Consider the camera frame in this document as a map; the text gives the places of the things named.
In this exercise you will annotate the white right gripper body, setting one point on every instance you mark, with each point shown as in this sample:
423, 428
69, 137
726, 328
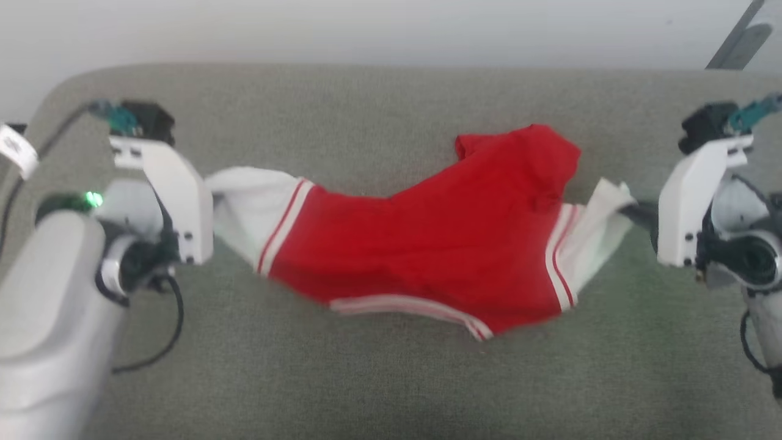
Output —
687, 208

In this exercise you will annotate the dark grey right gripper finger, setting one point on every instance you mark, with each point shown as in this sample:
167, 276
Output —
644, 217

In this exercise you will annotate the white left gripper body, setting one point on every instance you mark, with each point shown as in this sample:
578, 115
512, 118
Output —
183, 201

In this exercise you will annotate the red and white shirt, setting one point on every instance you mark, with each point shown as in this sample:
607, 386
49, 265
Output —
440, 238

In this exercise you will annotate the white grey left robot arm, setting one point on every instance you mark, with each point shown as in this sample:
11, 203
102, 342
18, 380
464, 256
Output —
49, 318

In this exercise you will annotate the black baseboard strip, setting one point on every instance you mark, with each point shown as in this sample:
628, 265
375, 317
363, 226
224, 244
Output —
15, 128

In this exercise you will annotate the grey fabric sofa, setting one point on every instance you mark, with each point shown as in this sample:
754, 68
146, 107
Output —
391, 379

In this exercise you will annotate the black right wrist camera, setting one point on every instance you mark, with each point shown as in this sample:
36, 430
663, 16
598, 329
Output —
705, 125

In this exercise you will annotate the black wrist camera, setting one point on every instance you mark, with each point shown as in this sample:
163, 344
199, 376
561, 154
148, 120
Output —
153, 122
705, 125

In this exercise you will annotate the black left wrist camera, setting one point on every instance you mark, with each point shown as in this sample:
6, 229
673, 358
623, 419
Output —
153, 122

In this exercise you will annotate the teal left camera connector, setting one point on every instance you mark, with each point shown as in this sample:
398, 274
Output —
119, 116

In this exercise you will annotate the teal camera connector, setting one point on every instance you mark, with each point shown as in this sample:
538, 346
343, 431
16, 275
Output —
119, 116
754, 113

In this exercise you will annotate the teal right camera connector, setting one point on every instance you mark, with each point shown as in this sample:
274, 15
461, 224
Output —
754, 113

